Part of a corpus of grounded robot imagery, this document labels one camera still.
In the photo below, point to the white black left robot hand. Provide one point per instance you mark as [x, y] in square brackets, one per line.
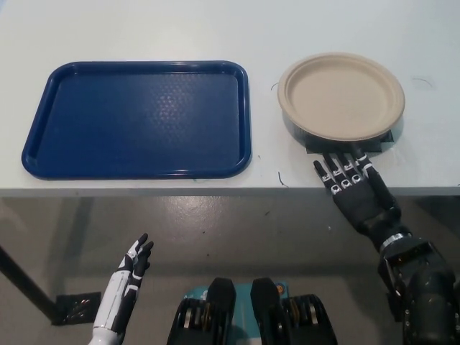
[122, 291]

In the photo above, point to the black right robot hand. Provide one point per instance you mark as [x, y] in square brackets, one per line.
[359, 197]

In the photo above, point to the beige paper plate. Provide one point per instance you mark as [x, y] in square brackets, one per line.
[341, 93]

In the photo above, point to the black table foot plate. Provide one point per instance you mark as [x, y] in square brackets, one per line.
[77, 309]

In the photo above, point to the blue plastic serving tray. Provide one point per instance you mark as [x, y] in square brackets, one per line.
[136, 120]

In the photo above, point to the grey perforated plastic basket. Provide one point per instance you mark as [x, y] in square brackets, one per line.
[293, 127]

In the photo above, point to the black table leg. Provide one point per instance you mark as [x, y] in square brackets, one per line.
[25, 278]

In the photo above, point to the black robot legs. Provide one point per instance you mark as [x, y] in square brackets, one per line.
[262, 309]

